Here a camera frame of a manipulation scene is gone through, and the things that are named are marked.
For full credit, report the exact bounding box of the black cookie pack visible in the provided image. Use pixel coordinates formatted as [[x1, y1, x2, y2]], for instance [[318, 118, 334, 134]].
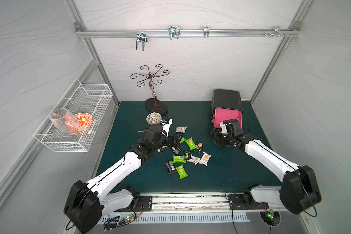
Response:
[[184, 151, 192, 160], [194, 142, 204, 155], [171, 147, 181, 156], [164, 161, 176, 175]]

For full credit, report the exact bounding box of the green cookie pack barcode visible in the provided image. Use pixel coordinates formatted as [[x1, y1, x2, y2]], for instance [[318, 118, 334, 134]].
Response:
[[172, 155, 186, 163]]

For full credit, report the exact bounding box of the black cookie pack bottom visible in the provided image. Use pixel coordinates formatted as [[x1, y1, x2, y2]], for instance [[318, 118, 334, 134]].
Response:
[[164, 161, 176, 175]]

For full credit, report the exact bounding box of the black pink drawer cabinet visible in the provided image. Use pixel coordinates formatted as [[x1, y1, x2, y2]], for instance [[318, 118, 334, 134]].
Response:
[[211, 89, 243, 128]]

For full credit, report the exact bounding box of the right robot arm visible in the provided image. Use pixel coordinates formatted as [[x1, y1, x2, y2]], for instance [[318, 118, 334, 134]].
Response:
[[209, 119, 322, 214]]

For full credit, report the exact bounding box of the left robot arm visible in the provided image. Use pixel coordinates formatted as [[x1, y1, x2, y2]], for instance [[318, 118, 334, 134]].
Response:
[[63, 123, 175, 234]]

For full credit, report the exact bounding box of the white patterned small bowl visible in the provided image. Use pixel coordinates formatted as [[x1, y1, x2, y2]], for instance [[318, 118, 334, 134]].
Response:
[[146, 112, 162, 125]]

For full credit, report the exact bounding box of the white cookie pack top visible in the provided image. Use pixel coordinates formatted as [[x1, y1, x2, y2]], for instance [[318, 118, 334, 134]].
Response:
[[176, 127, 187, 134]]

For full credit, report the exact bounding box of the white cookie pack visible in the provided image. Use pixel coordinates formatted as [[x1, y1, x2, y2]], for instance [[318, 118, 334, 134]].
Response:
[[186, 155, 201, 165], [199, 152, 212, 166], [176, 127, 187, 134]]

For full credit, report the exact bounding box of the brown metal hook stand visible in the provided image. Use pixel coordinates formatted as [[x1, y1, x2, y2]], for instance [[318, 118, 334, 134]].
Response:
[[130, 64, 170, 115]]

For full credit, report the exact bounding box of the white cookie pack lower right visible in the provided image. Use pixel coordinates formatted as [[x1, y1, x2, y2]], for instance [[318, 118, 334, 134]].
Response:
[[199, 152, 212, 166]]

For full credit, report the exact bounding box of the green cookie pack bottom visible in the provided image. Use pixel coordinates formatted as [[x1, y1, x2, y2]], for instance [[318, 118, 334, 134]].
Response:
[[176, 165, 188, 179]]

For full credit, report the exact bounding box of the white cookie pack lower left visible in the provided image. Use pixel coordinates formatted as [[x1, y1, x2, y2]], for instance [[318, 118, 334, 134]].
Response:
[[186, 155, 201, 165]]

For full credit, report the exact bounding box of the green mat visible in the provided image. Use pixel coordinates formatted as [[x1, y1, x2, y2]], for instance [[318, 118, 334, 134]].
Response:
[[98, 101, 280, 194]]

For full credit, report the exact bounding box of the orange patterned bowl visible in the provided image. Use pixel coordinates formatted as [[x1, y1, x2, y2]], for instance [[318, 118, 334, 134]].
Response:
[[71, 113, 94, 135]]

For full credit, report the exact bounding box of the clear glass cup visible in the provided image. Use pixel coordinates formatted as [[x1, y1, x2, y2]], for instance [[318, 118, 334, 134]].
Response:
[[49, 108, 79, 134]]

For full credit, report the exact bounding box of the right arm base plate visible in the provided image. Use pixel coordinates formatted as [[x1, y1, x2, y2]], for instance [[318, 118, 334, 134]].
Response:
[[225, 194, 269, 211]]

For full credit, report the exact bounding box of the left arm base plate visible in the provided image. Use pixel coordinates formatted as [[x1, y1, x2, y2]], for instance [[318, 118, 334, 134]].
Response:
[[117, 196, 153, 213]]

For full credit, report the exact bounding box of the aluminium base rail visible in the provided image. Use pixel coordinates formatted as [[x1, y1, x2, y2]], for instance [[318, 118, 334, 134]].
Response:
[[70, 191, 311, 215]]

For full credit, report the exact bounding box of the white vented cable duct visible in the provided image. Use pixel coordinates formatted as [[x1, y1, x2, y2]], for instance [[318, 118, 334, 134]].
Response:
[[100, 213, 250, 225]]

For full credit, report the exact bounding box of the white wire basket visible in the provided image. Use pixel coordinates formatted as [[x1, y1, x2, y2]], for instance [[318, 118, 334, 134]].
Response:
[[33, 79, 112, 152]]

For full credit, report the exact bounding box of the aluminium top rail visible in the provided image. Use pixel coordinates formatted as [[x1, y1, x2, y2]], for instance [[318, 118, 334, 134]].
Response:
[[76, 28, 301, 39]]

